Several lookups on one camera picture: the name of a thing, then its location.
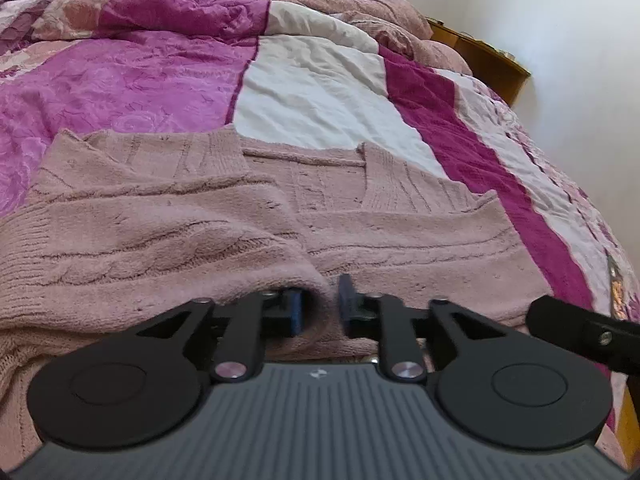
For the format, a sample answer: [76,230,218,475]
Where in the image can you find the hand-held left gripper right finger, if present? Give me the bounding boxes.
[337,274,506,383]

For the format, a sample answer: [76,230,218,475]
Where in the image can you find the wooden bedside ledge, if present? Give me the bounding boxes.
[120,0,532,108]

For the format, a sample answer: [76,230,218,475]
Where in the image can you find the magenta patchwork blanket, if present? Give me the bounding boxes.
[0,0,640,466]

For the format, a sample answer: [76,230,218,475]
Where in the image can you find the pink knit cardigan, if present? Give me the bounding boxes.
[0,127,556,461]

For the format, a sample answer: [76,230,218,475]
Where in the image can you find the wooden bed frame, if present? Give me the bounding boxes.
[614,375,640,468]

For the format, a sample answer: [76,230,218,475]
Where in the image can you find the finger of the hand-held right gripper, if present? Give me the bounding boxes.
[527,295,640,376]

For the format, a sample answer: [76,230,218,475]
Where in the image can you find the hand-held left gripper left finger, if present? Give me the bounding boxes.
[135,287,305,382]

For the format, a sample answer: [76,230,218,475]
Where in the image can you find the dusty pink comforter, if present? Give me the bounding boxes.
[80,0,473,77]

